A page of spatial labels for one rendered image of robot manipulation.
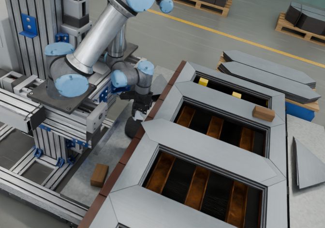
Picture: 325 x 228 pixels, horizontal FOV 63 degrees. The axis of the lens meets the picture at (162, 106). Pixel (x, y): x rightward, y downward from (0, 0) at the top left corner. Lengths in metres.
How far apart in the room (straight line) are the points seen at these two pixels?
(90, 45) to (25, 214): 1.43
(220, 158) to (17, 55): 1.19
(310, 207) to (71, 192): 1.17
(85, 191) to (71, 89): 0.54
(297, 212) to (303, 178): 0.20
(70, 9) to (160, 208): 0.96
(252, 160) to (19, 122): 1.13
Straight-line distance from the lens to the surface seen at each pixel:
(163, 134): 1.40
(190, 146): 1.39
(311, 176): 1.69
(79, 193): 1.37
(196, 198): 1.42
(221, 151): 1.43
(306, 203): 1.61
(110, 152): 1.50
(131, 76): 1.18
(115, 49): 1.23
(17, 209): 2.17
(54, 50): 1.16
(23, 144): 2.23
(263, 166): 1.48
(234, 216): 1.45
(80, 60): 1.04
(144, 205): 1.15
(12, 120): 1.37
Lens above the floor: 1.86
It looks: 40 degrees down
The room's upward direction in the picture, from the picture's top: 13 degrees clockwise
